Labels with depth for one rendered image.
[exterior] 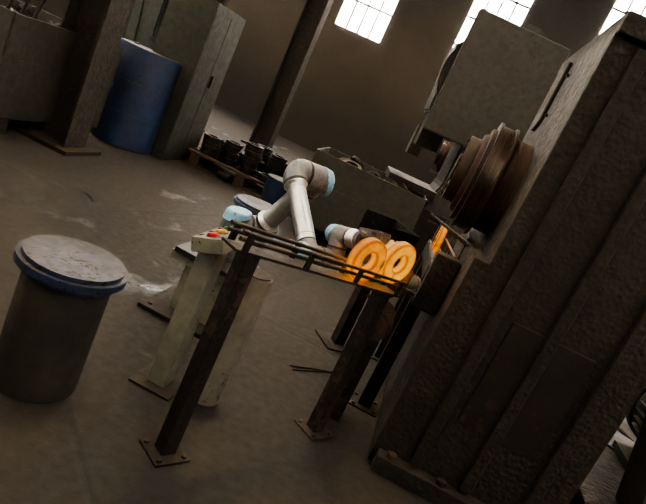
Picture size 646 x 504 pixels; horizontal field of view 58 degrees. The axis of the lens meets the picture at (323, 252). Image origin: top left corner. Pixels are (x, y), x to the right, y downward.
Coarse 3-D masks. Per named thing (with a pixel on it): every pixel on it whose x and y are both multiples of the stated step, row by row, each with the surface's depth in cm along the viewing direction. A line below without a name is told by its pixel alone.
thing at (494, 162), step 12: (504, 132) 225; (504, 144) 221; (492, 156) 218; (504, 156) 218; (492, 168) 218; (480, 180) 219; (492, 180) 218; (480, 192) 220; (468, 204) 224; (480, 204) 222; (456, 216) 230; (468, 216) 228
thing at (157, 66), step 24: (144, 48) 505; (120, 72) 500; (144, 72) 498; (168, 72) 509; (120, 96) 503; (144, 96) 506; (168, 96) 523; (120, 120) 508; (144, 120) 515; (120, 144) 515; (144, 144) 527
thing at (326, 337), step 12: (372, 216) 307; (384, 216) 310; (372, 228) 310; (384, 228) 313; (396, 228) 312; (396, 240) 287; (408, 240) 290; (360, 288) 302; (360, 300) 304; (348, 312) 305; (348, 324) 307; (324, 336) 312; (336, 336) 309; (336, 348) 304
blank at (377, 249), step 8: (368, 240) 189; (376, 240) 190; (360, 248) 188; (368, 248) 189; (376, 248) 192; (384, 248) 194; (352, 256) 188; (360, 256) 188; (376, 256) 194; (384, 256) 196; (352, 264) 188; (360, 264) 190; (368, 264) 197; (376, 264) 196; (376, 272) 198; (360, 280) 194; (368, 280) 197
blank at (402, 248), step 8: (392, 248) 199; (400, 248) 199; (408, 248) 202; (392, 256) 198; (400, 256) 201; (408, 256) 204; (384, 264) 199; (392, 264) 200; (400, 264) 207; (408, 264) 207; (384, 272) 200; (392, 272) 203; (400, 272) 206; (408, 272) 209; (384, 280) 203
